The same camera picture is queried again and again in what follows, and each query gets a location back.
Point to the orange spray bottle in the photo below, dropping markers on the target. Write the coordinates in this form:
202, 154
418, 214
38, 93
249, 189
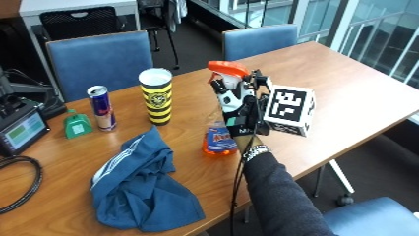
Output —
218, 139

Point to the white marker cube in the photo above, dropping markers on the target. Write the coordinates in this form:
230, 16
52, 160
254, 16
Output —
289, 109

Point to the yellow black striped cup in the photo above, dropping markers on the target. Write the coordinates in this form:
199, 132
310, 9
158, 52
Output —
157, 98

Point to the blue upholstered chair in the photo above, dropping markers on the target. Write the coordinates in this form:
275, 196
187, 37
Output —
259, 41
100, 62
375, 218

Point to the silver wrist watch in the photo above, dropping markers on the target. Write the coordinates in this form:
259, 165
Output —
255, 152

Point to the blue silver drink can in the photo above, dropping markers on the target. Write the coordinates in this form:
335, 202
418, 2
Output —
102, 109

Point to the blue cloth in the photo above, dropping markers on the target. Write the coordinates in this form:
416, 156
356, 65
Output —
140, 187

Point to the green bell-shaped object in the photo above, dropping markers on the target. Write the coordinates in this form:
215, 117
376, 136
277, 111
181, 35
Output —
77, 126

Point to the white table leg with caster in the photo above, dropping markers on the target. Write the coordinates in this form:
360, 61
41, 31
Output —
342, 178

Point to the black mesh chair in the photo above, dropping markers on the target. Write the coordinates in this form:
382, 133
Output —
80, 24

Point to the black equipment stand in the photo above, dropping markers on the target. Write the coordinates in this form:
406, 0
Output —
30, 93

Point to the black device with screen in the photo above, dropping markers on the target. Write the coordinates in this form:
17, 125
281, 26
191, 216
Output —
21, 131

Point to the black chair frame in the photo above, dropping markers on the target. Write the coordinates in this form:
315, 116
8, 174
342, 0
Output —
164, 29

